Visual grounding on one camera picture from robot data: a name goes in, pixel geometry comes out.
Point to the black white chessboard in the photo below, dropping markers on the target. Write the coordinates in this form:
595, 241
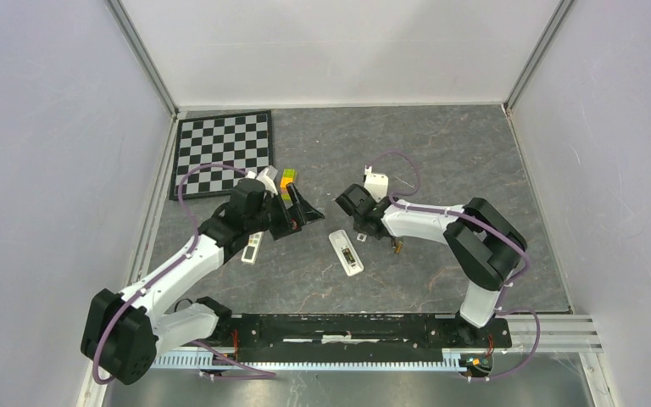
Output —
209, 150

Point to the white remote control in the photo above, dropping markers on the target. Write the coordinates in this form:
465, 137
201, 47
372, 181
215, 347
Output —
339, 240

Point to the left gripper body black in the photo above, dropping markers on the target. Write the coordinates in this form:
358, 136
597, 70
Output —
278, 216

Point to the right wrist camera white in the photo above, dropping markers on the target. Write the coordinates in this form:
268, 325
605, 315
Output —
376, 184

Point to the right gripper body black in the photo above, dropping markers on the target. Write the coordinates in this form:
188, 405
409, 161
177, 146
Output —
358, 224

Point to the green yellow orange brick stack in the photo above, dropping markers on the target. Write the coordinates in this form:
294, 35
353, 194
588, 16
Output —
288, 177

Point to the white remote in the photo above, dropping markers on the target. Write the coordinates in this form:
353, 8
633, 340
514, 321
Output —
251, 251

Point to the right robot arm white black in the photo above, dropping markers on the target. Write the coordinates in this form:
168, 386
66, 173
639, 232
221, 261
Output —
487, 247

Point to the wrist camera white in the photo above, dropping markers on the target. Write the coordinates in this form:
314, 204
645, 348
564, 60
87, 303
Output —
376, 184
268, 176

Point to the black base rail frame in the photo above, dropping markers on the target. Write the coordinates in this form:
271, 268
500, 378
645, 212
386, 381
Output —
366, 337

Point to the white cable duct comb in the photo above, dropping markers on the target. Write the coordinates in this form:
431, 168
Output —
201, 359

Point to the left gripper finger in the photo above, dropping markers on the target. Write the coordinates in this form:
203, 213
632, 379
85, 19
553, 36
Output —
284, 229
301, 211

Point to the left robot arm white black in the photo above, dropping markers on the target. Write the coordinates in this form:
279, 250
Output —
127, 331

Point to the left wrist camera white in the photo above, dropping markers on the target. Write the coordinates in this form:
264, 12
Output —
268, 176

